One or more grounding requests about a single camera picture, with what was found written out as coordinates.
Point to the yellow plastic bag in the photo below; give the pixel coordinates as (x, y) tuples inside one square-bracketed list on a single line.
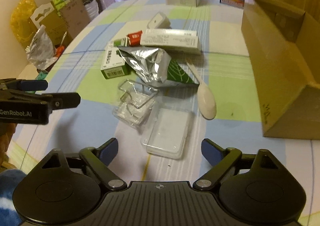
[(21, 25)]

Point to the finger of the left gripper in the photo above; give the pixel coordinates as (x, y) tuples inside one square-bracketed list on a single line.
[(23, 84), (66, 100)]

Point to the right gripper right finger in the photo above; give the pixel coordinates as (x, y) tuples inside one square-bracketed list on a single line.
[(223, 162)]

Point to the brown cardboard box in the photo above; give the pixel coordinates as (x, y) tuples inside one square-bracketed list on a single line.
[(283, 46)]

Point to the silver foil bag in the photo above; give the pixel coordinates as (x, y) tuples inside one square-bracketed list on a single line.
[(150, 64)]

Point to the white medicine tablet box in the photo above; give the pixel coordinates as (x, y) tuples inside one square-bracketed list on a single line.
[(172, 43)]

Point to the crumpled silver plastic bag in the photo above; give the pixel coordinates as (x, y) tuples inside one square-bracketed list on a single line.
[(41, 51)]

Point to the wire rack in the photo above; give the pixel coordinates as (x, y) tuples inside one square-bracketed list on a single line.
[(135, 102)]

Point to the white square night light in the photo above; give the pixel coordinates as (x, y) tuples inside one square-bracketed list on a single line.
[(159, 21)]

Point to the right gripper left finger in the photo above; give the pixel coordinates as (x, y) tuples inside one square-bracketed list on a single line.
[(98, 160)]

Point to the clear plastic lidded container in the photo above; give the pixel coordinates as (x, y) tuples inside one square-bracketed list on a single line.
[(166, 131)]

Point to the brown cardboard pieces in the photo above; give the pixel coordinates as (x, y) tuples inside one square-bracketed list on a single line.
[(63, 22)]

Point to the long white ointment box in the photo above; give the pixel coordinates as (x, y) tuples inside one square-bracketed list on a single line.
[(177, 32)]

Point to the green white spray box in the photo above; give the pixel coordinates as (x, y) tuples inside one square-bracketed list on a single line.
[(113, 65)]

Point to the green leaf carton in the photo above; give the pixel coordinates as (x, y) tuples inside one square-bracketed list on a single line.
[(176, 76)]

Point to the white plastic spoon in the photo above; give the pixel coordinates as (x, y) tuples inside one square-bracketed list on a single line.
[(205, 97)]

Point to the red snack packet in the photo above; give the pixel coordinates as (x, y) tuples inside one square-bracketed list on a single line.
[(134, 38)]

